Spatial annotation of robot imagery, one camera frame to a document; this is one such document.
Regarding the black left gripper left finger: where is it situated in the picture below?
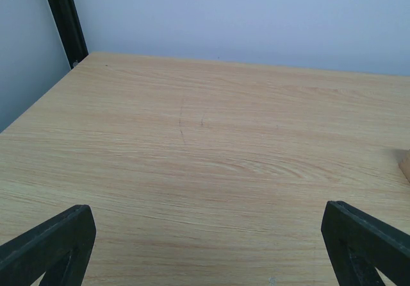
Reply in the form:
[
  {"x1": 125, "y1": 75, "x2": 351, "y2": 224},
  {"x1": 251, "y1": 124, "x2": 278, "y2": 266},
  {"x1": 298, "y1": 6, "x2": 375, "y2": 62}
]
[{"x1": 1, "y1": 205, "x2": 96, "y2": 285}]

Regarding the black frame post left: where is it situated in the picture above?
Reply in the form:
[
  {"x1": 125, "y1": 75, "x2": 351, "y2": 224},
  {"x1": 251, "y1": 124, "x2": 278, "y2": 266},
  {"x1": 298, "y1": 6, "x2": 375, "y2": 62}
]
[{"x1": 47, "y1": 0, "x2": 88, "y2": 69}]

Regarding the wooden chess board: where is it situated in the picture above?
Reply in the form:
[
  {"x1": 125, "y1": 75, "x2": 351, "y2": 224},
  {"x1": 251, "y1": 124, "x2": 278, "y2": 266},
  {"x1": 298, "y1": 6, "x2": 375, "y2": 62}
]
[{"x1": 398, "y1": 150, "x2": 410, "y2": 182}]

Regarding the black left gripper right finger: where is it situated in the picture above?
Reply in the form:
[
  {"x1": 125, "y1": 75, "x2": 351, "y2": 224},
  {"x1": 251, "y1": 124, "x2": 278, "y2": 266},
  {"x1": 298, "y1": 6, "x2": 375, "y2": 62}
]
[{"x1": 321, "y1": 201, "x2": 409, "y2": 285}]

